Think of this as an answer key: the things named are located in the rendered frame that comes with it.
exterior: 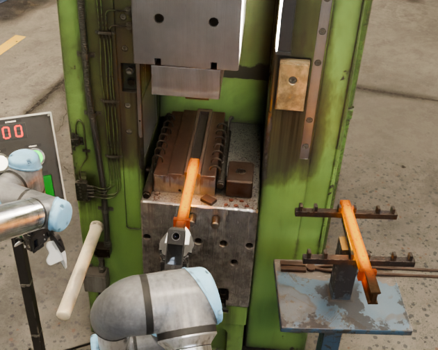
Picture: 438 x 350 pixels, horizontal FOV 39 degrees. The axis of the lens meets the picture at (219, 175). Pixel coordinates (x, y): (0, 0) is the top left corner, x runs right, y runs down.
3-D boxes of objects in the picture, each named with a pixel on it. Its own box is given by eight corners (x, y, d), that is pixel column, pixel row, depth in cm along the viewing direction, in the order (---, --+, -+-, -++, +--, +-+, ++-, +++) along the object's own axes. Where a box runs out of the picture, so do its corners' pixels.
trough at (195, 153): (200, 177, 196) (200, 173, 195) (183, 176, 196) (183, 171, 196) (212, 112, 230) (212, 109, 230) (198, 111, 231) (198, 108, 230)
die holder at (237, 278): (248, 307, 220) (258, 211, 195) (144, 298, 222) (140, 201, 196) (254, 211, 266) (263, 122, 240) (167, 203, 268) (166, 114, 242)
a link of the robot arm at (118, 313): (86, 337, 109) (94, 376, 152) (147, 327, 111) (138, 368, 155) (80, 274, 113) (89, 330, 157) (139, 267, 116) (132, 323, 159)
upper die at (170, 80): (219, 99, 180) (220, 70, 174) (151, 94, 180) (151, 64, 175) (229, 42, 214) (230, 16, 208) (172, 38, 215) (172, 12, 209)
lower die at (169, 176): (214, 196, 200) (215, 174, 195) (153, 190, 201) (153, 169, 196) (224, 130, 234) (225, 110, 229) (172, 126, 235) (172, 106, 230)
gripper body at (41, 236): (13, 244, 163) (6, 209, 156) (37, 227, 169) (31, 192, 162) (35, 255, 159) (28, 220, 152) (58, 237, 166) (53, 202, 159)
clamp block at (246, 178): (251, 198, 200) (253, 182, 196) (225, 196, 200) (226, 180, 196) (252, 178, 209) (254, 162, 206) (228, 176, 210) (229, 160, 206)
